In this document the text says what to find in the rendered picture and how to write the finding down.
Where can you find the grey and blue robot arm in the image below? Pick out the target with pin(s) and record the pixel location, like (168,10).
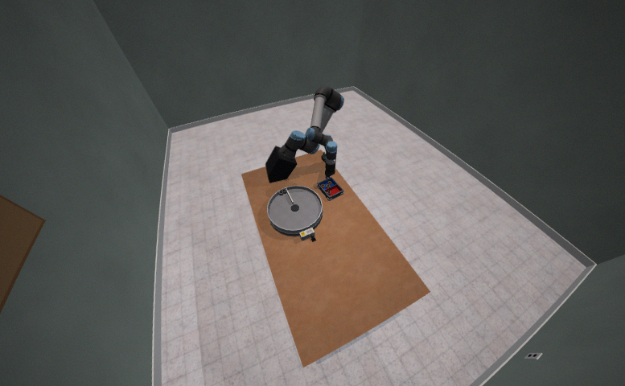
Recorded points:
(310,142)

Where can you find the grey round turntable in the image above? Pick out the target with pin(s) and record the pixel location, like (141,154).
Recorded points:
(297,212)

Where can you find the red and blue divided bin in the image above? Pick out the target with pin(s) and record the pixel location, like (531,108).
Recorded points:
(335,189)

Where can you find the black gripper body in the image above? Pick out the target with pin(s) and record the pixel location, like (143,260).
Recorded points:
(330,165)

